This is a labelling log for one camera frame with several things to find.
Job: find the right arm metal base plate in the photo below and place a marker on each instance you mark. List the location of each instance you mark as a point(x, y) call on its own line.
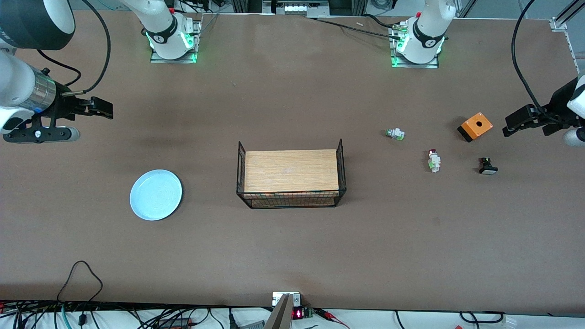
point(173, 61)

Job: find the red test clip lead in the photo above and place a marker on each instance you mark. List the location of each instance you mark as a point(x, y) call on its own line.
point(331, 315)

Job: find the aluminium frame structure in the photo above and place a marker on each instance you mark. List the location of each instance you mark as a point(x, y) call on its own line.
point(297, 8)

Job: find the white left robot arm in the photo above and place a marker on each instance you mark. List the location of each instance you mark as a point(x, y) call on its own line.
point(425, 36)

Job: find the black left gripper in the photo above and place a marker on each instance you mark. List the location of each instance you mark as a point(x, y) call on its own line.
point(558, 101)

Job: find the orange button enclosure box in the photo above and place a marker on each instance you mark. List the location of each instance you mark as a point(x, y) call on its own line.
point(470, 128)

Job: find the aluminium edge rail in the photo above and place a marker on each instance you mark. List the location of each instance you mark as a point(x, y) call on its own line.
point(573, 55)

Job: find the small red display module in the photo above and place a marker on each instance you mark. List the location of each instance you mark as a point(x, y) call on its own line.
point(298, 313)

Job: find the red push button switch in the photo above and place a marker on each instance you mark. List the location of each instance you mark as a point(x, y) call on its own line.
point(434, 162)

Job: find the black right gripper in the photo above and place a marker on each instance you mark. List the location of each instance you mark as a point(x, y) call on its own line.
point(65, 107)

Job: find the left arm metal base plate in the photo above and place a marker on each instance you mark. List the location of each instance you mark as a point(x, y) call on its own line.
point(413, 66)

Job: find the aluminium corner bracket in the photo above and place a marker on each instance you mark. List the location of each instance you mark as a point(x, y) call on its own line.
point(558, 25)

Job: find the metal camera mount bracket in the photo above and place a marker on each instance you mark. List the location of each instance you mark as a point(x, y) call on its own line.
point(283, 315)

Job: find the green push button switch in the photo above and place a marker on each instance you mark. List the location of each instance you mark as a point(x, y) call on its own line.
point(396, 134)

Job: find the black square white push button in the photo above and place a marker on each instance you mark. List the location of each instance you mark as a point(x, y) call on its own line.
point(488, 170)

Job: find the light blue round plate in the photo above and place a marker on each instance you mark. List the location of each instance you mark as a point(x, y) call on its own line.
point(155, 194)

